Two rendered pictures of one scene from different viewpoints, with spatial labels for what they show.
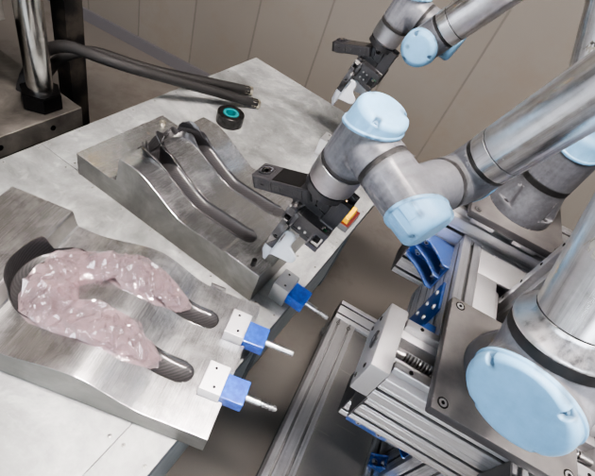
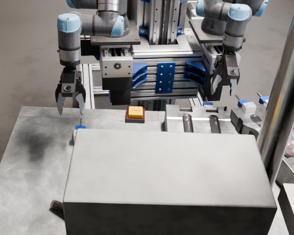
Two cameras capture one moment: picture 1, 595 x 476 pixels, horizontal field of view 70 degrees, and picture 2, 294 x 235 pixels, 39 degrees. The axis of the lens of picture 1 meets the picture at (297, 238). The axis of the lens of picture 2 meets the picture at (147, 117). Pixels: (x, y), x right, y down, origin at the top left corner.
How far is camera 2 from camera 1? 1.84 m
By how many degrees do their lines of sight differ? 74
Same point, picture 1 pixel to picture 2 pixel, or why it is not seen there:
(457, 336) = (215, 37)
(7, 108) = not seen: outside the picture
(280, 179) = (235, 64)
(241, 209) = (201, 127)
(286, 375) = not seen: hidden behind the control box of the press
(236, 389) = (266, 98)
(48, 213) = (293, 162)
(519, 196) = (127, 23)
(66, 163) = not seen: hidden behind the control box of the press
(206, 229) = (227, 130)
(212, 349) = (262, 111)
